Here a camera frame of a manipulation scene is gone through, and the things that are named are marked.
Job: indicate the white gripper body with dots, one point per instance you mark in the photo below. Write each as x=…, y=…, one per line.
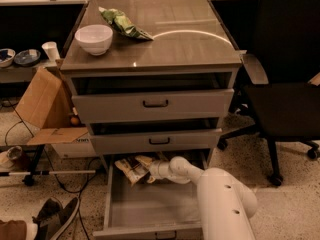
x=155, y=169

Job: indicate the brown chip bag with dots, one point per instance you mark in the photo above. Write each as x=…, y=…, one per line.
x=135, y=168

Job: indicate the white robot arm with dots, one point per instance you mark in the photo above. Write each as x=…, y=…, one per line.
x=225, y=204

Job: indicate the grey bottom drawer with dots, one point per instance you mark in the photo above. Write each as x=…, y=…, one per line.
x=162, y=210

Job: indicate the grey drawer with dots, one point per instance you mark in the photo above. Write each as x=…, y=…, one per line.
x=155, y=141
x=162, y=210
x=152, y=106

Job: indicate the grey middle drawer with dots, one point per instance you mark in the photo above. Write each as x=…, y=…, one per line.
x=155, y=141

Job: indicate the grey top drawer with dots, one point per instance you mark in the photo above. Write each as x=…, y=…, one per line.
x=152, y=106

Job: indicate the grey drawer cabinet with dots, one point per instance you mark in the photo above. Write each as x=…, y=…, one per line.
x=190, y=51

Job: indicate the green chip bag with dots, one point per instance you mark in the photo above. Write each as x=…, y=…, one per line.
x=119, y=21

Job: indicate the white box with print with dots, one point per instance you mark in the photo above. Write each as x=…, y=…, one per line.
x=79, y=148

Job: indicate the small orange ball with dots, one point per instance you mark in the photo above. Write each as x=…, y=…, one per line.
x=75, y=121

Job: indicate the dark sneaker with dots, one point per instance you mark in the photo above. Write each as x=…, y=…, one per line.
x=50, y=207

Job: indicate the grey sneaker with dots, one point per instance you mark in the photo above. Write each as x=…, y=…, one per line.
x=54, y=225

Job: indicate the brown cardboard box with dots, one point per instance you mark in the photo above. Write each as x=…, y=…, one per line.
x=46, y=105

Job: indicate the black stand with white bar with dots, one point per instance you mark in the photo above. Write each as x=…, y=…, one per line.
x=35, y=153

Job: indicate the small cup on floor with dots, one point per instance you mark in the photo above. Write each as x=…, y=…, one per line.
x=14, y=158

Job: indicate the white paper cup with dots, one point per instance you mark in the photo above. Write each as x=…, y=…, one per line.
x=50, y=48

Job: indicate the blue patterned bowl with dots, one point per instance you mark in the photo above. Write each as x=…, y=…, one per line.
x=27, y=58

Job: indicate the low grey shelf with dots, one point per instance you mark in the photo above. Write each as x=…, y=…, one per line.
x=15, y=74

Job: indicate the black office chair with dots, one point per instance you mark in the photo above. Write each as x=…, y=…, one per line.
x=282, y=66

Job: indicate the blue white bowl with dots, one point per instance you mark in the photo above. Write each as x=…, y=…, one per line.
x=6, y=57

